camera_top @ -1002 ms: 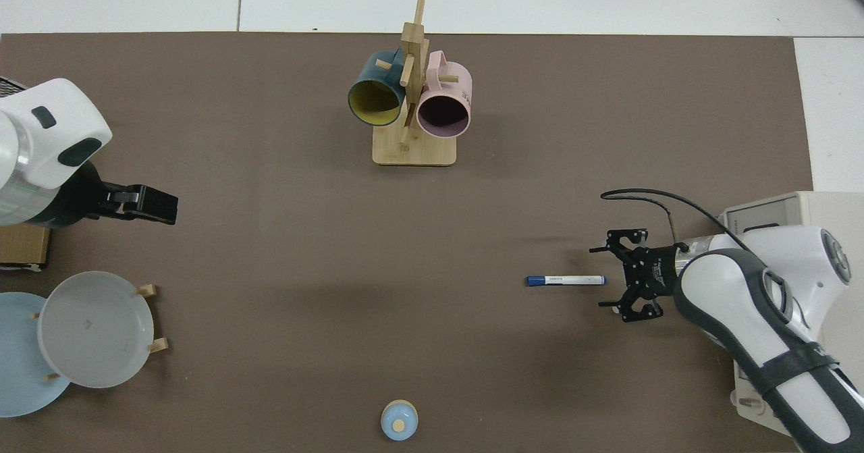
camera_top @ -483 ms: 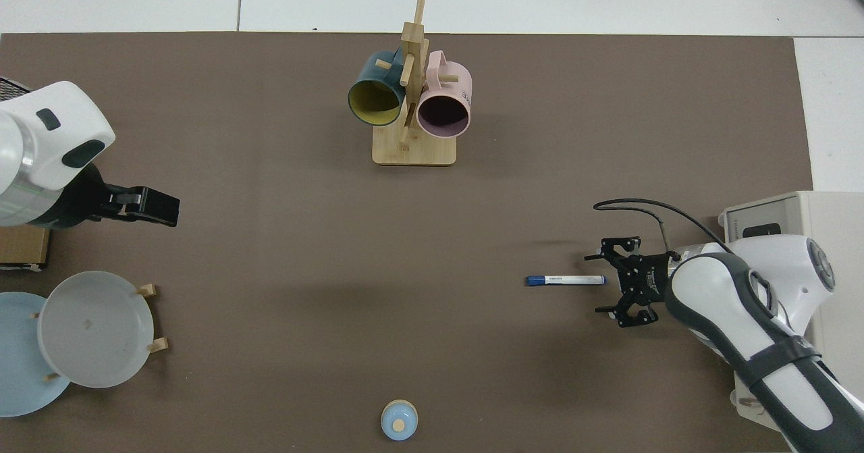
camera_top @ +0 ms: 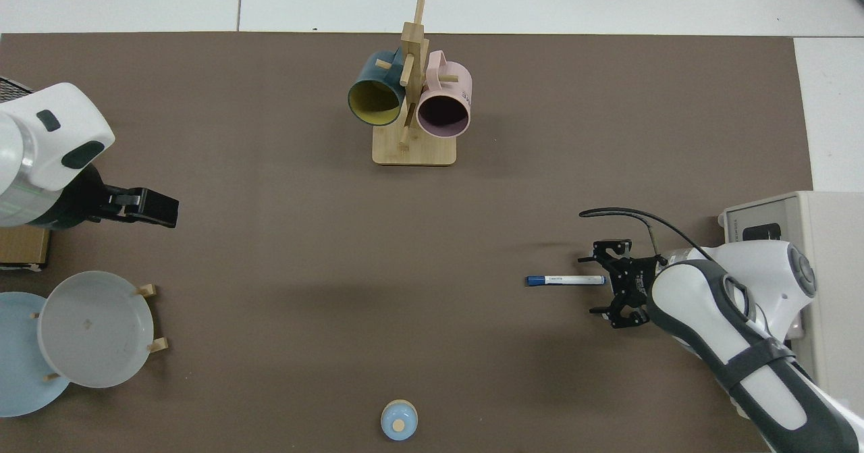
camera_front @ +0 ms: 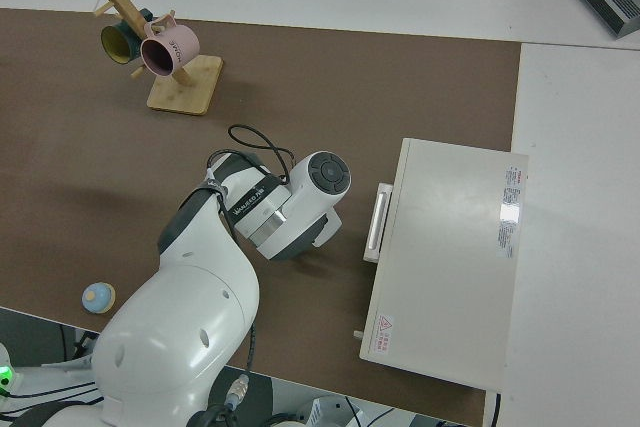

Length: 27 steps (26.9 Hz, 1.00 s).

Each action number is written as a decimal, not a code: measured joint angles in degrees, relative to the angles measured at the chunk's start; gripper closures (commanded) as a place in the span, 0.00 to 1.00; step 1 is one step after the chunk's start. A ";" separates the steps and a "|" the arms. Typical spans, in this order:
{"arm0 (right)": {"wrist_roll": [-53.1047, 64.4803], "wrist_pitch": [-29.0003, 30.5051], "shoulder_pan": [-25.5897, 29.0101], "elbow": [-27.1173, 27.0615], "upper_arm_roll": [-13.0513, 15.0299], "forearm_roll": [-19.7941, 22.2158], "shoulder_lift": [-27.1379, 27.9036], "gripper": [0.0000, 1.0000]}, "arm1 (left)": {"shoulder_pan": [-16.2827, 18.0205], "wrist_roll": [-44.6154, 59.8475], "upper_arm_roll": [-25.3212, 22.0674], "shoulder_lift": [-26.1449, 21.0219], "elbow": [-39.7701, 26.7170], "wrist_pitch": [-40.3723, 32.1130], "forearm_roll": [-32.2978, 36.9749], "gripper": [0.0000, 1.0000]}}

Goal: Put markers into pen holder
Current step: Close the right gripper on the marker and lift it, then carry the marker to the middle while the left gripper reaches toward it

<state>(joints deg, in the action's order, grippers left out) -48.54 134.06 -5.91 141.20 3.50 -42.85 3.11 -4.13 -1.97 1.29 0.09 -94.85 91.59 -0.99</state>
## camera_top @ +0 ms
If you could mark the small blue round bell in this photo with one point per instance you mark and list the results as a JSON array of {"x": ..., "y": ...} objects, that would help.
[{"x": 399, "y": 420}]

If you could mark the pale toaster oven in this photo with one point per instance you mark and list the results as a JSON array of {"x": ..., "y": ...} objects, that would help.
[{"x": 830, "y": 223}]

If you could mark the wooden cup stand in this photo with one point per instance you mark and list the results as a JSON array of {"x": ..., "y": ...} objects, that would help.
[{"x": 415, "y": 149}]

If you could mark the brown table cloth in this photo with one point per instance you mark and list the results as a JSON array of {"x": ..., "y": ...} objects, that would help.
[{"x": 304, "y": 271}]

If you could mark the teal cup with yellow inside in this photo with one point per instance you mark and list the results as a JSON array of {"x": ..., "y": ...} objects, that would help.
[{"x": 374, "y": 98}]

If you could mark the white marker with blue cap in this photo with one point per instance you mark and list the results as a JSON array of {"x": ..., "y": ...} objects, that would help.
[{"x": 567, "y": 280}]

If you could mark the light blue plate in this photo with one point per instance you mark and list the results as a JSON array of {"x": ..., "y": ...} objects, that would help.
[{"x": 20, "y": 365}]

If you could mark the grey plate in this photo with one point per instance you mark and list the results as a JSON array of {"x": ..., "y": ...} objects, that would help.
[{"x": 94, "y": 328}]

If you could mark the pink cup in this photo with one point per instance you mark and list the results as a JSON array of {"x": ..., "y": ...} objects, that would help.
[{"x": 442, "y": 112}]

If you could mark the wooden plate rack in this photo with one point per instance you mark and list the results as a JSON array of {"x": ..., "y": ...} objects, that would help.
[{"x": 158, "y": 345}]

